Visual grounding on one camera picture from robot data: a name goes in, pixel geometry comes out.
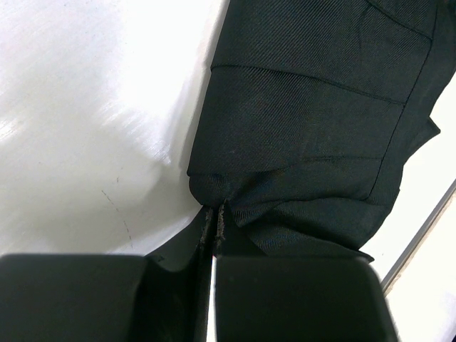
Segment aluminium table edge rail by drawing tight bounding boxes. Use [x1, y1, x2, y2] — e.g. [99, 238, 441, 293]
[381, 180, 455, 295]

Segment black pleated skirt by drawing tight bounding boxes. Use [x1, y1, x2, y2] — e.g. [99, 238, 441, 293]
[187, 1, 455, 258]

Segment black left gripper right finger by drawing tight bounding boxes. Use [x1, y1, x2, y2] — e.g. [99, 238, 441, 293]
[214, 204, 398, 341]

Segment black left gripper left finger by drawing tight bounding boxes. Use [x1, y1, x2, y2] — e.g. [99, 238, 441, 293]
[1, 208, 214, 341]

